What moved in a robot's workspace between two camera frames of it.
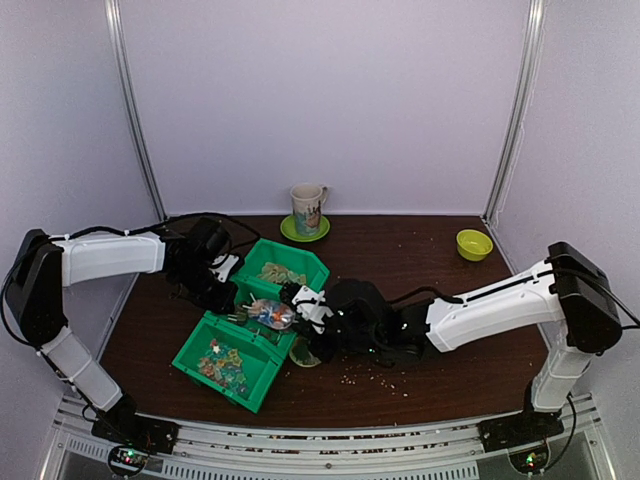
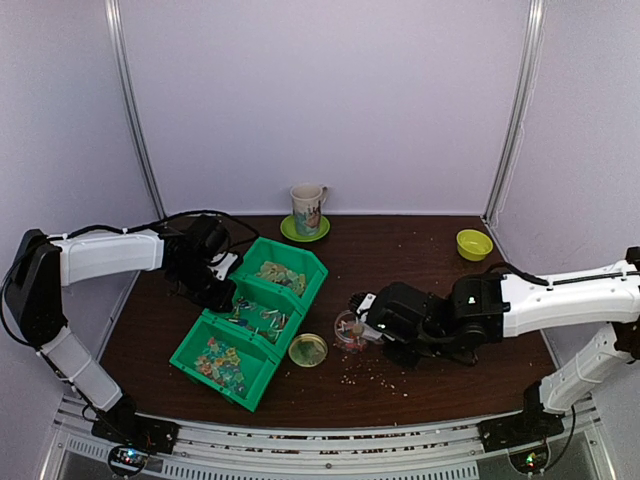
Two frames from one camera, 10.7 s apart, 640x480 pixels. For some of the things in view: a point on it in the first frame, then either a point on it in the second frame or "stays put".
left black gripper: x=223 y=302 stays put
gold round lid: x=300 y=355 stays put
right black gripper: x=324 y=353 to x=407 y=360
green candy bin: x=231 y=360 stays put
